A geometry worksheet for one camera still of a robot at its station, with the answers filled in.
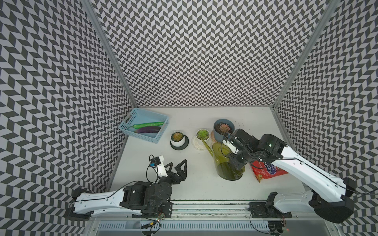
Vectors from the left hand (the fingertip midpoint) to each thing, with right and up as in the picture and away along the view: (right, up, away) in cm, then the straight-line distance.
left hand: (179, 164), depth 69 cm
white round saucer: (+10, +4, +30) cm, 31 cm away
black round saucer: (0, +4, +26) cm, 26 cm away
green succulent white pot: (+12, +12, +23) cm, 28 cm away
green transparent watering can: (+22, -3, +4) cm, 23 cm away
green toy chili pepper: (-28, +17, +36) cm, 49 cm away
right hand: (+26, +2, -1) cm, 26 cm away
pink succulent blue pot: (+25, +16, +24) cm, 38 cm away
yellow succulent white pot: (-4, +9, +23) cm, 25 cm away
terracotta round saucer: (+19, +10, +29) cm, 36 cm away
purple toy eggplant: (-24, +14, +34) cm, 44 cm away
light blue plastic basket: (-37, +24, +45) cm, 63 cm away
